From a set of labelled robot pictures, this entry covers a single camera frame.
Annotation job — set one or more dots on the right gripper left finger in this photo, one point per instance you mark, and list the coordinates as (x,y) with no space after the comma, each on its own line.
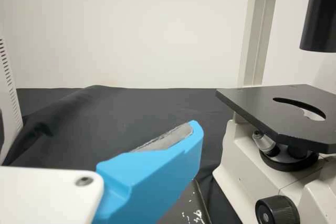
(1,132)

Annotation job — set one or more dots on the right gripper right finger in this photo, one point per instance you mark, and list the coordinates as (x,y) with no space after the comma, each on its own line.
(147,179)

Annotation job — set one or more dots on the cream microscope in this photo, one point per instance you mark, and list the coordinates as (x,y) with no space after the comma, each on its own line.
(262,108)

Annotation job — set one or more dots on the white incubator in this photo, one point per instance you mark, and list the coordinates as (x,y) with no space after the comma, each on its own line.
(11,103)

